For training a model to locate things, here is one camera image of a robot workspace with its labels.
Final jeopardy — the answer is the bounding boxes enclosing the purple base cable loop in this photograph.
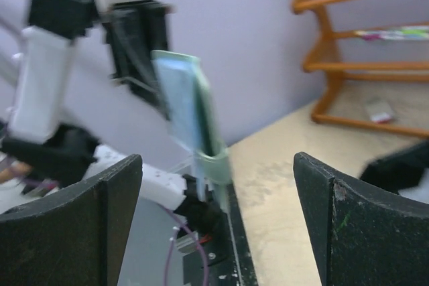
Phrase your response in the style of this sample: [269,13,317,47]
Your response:
[160,205,212,286]

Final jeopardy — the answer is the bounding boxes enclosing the green card holder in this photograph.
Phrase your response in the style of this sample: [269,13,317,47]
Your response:
[151,50,233,214]

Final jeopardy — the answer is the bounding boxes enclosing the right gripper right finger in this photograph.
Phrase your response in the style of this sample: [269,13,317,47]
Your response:
[293,153,428,285]

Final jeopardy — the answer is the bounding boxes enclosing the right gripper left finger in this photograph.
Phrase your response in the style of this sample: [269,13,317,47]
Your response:
[1,155,142,286]

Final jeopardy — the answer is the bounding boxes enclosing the black plastic bin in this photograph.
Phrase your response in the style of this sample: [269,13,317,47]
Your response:
[359,141,428,194]

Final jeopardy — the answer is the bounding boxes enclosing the wooden rack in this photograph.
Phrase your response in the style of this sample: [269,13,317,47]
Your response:
[290,0,429,139]

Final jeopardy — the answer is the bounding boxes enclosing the pens on rack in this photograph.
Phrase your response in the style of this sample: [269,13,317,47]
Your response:
[354,25,428,41]

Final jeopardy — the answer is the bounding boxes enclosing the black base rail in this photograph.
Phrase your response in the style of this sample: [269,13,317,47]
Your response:
[176,185,259,286]

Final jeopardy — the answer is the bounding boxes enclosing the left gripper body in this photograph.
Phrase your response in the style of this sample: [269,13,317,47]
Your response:
[95,0,170,121]

